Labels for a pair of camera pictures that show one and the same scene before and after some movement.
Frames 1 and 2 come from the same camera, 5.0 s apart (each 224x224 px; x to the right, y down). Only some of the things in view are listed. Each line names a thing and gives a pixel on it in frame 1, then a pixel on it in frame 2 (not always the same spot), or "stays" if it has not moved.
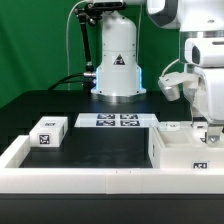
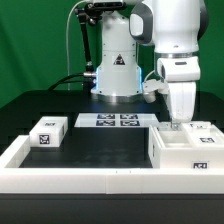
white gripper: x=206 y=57 to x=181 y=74
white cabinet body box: x=182 y=149 stays
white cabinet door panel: x=169 y=126 stays
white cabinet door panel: x=198 y=132 stays
